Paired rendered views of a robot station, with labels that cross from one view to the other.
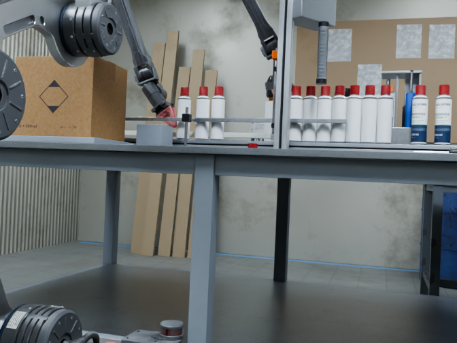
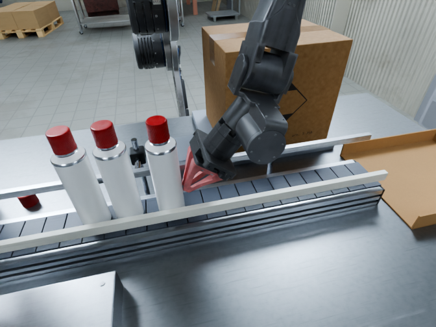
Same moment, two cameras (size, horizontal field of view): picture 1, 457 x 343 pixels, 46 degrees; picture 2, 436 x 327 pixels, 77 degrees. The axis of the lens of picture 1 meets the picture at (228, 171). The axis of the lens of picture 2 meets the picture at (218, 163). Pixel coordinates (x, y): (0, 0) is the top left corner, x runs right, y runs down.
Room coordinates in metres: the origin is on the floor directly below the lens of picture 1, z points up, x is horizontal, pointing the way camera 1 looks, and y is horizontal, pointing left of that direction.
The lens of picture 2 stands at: (2.45, 0.08, 1.29)
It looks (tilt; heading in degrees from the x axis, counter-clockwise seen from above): 39 degrees down; 151
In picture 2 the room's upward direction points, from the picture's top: 2 degrees counter-clockwise
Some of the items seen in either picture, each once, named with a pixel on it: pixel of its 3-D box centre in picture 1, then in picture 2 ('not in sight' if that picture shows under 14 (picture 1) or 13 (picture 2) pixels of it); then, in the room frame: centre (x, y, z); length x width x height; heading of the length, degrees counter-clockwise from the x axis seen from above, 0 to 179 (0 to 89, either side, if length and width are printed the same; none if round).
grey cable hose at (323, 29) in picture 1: (322, 53); not in sight; (1.82, -0.30, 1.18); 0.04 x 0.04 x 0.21
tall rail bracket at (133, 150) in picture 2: (188, 129); (142, 177); (2.00, 0.16, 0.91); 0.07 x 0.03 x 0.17; 163
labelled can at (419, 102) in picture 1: (419, 115); not in sight; (1.82, -0.64, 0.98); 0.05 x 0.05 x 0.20
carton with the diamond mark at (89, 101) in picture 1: (72, 101); (265, 84); (1.88, 0.56, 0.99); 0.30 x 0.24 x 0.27; 74
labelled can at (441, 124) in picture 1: (443, 115); not in sight; (1.80, -0.72, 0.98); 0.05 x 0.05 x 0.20
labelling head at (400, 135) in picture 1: (399, 110); not in sight; (1.93, -0.61, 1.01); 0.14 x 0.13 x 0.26; 73
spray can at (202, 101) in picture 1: (202, 113); (118, 176); (2.05, 0.11, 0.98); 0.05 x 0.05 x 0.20
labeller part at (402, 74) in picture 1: (401, 74); not in sight; (1.94, -0.61, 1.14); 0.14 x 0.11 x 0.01; 73
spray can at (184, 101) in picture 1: (183, 113); (165, 170); (2.08, 0.18, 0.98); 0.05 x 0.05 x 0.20
